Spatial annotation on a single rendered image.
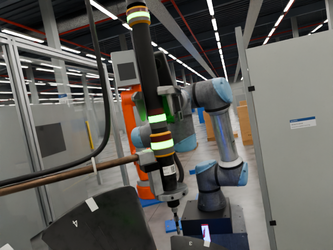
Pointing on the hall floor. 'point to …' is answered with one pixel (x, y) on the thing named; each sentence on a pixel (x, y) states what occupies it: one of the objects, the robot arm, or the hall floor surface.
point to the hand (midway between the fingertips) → (146, 91)
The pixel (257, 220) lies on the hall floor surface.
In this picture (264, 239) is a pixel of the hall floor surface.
